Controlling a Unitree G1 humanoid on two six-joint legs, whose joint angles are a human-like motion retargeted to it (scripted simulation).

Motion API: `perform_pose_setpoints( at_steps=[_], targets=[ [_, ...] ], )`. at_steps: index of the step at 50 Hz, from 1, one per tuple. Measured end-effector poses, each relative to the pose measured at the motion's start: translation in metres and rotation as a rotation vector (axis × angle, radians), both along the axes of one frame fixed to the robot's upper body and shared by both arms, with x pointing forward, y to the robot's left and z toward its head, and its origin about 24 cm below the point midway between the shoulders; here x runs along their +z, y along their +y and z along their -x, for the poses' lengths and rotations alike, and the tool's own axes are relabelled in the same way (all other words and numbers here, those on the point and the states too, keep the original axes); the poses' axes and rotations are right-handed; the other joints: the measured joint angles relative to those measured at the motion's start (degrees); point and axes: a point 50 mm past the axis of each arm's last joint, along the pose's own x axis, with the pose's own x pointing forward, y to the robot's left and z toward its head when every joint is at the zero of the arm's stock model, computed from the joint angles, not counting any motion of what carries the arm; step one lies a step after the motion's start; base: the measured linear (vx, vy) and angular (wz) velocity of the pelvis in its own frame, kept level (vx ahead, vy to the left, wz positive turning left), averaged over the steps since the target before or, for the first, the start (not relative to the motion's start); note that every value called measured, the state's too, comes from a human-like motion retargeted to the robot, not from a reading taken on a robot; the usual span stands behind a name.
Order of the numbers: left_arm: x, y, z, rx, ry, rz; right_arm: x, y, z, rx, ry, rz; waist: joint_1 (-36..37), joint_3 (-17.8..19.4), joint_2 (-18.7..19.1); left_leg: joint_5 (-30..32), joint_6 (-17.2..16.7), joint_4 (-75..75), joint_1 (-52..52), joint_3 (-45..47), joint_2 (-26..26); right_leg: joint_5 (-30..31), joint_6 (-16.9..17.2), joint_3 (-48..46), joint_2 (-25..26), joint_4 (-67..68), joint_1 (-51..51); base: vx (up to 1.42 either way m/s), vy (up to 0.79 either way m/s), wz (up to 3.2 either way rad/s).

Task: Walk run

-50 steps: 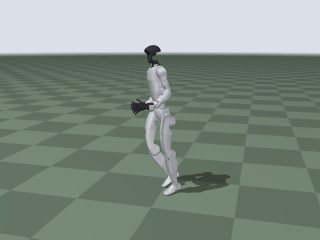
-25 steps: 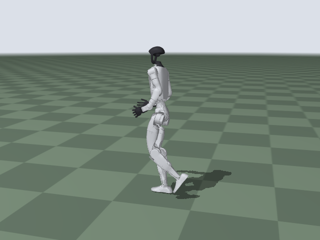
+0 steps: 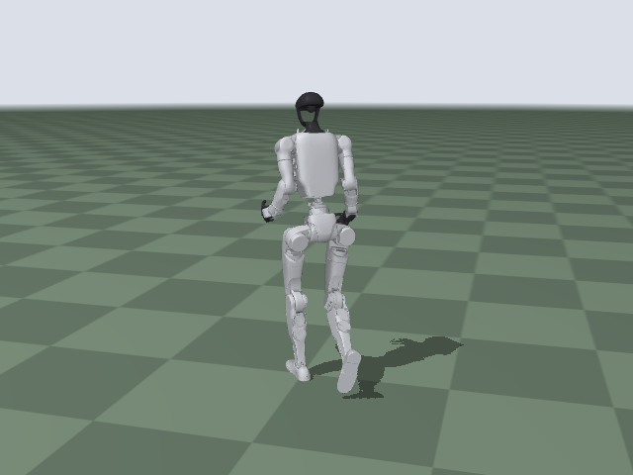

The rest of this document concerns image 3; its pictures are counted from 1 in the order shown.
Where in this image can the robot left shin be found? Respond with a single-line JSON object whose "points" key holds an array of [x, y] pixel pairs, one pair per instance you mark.
{"points": [[297, 326]]}

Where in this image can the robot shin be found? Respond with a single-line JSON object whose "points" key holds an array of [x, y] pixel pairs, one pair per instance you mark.
{"points": [[297, 326], [339, 323]]}

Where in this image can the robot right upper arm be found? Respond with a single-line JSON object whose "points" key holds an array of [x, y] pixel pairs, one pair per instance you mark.
{"points": [[345, 157]]}

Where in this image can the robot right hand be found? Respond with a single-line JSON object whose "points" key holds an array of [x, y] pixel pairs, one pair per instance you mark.
{"points": [[342, 219]]}

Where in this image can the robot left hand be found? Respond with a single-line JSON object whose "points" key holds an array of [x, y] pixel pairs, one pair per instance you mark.
{"points": [[263, 207]]}

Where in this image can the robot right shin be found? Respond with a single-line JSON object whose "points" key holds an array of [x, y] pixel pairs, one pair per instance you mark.
{"points": [[339, 323]]}

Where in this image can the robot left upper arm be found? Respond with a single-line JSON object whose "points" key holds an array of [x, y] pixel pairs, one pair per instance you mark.
{"points": [[283, 148]]}

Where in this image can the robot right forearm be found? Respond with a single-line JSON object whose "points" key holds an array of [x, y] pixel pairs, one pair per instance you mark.
{"points": [[351, 201]]}

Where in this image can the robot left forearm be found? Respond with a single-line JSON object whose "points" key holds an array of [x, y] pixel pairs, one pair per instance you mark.
{"points": [[278, 203]]}

